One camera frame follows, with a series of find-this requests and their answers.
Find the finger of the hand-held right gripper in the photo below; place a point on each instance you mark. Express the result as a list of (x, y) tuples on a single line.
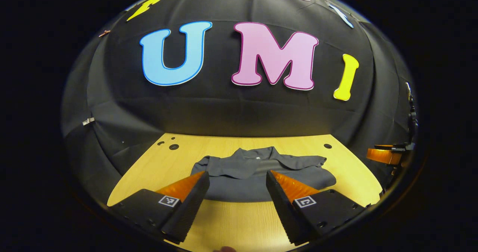
[(382, 156), (384, 146)]

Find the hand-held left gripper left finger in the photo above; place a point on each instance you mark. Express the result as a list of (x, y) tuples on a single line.
[(188, 207)]

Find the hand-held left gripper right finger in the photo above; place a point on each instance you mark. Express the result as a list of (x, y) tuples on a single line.
[(282, 211)]

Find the grey polo shirt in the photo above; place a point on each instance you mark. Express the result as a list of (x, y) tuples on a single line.
[(239, 169)]

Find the black backdrop cloth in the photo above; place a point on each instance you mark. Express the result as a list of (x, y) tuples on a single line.
[(239, 110)]

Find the silver cloth clip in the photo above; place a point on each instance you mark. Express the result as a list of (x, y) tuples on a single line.
[(88, 121)]

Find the red cloth clip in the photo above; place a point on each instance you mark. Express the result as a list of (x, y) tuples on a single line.
[(104, 33)]

